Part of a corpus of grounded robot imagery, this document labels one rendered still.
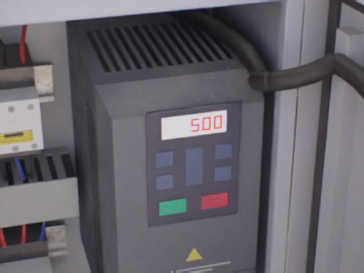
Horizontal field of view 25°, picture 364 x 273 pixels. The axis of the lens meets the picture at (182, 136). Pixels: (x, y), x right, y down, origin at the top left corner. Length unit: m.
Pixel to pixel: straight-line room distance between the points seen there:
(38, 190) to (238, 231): 0.18
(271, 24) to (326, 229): 0.16
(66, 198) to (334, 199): 0.25
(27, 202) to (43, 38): 0.14
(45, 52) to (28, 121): 0.09
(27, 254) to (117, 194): 0.17
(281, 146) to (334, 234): 0.07
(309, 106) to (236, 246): 0.13
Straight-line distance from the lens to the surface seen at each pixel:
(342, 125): 0.58
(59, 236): 0.82
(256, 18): 0.66
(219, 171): 0.62
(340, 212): 0.61
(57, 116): 0.76
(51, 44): 0.73
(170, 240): 0.64
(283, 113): 0.60
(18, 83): 0.68
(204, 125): 0.59
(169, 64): 0.63
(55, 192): 0.73
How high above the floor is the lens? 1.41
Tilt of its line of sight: 28 degrees down
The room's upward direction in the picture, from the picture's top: straight up
